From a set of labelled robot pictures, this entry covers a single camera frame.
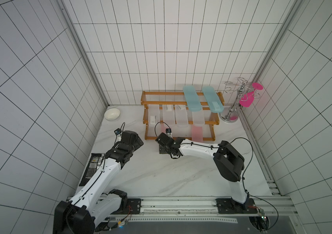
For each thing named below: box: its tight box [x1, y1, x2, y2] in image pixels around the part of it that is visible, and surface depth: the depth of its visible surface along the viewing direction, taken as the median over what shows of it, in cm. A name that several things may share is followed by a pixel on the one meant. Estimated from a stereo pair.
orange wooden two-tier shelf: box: [140, 90, 225, 141], surface depth 94 cm
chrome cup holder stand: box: [219, 77, 261, 123], surface depth 104 cm
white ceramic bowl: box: [103, 107, 121, 121], surface depth 112 cm
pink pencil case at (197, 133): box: [191, 124, 204, 143], surface depth 100 cm
